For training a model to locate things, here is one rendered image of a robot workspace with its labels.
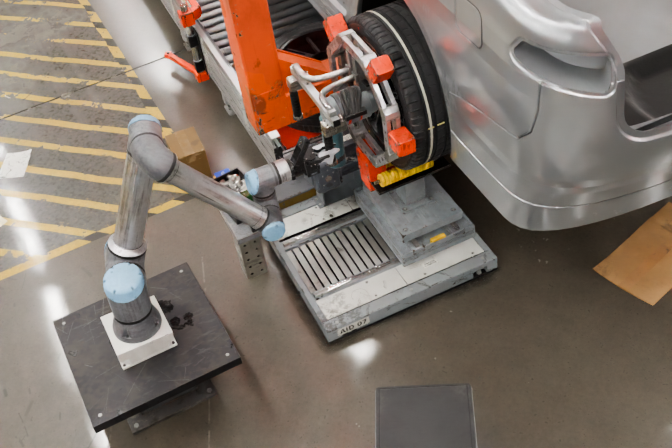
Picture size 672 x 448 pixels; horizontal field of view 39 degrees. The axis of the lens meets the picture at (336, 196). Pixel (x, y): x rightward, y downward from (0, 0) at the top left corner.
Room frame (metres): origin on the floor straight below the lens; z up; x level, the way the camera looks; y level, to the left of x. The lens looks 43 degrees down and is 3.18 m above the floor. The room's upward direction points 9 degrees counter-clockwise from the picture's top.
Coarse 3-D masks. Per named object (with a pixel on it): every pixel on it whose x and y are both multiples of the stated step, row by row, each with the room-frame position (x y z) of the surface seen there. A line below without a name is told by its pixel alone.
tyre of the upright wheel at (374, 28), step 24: (360, 24) 3.16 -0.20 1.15; (384, 24) 3.09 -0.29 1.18; (408, 24) 3.08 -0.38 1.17; (384, 48) 2.97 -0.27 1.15; (408, 48) 2.97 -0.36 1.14; (408, 72) 2.89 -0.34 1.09; (432, 72) 2.90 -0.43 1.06; (408, 96) 2.83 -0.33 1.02; (432, 96) 2.84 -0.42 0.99; (408, 120) 2.81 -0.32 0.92; (432, 120) 2.81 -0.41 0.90; (408, 168) 2.86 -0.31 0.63
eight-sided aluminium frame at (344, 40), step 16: (352, 32) 3.16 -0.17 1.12; (336, 48) 3.21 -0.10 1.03; (352, 48) 3.05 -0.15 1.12; (368, 48) 3.03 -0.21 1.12; (336, 80) 3.28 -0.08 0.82; (368, 80) 2.93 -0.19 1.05; (384, 112) 2.82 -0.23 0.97; (352, 128) 3.17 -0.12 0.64; (384, 128) 2.83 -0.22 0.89; (384, 160) 2.86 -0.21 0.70
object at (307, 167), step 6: (312, 150) 2.83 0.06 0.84; (306, 156) 2.80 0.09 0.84; (312, 156) 2.79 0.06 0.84; (288, 162) 2.77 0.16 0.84; (306, 162) 2.77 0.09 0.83; (312, 162) 2.77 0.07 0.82; (294, 168) 2.77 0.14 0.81; (300, 168) 2.78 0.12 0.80; (306, 168) 2.77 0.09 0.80; (312, 168) 2.78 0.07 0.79; (318, 168) 2.78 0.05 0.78; (294, 174) 2.75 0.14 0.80; (300, 174) 2.77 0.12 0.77; (306, 174) 2.78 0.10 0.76
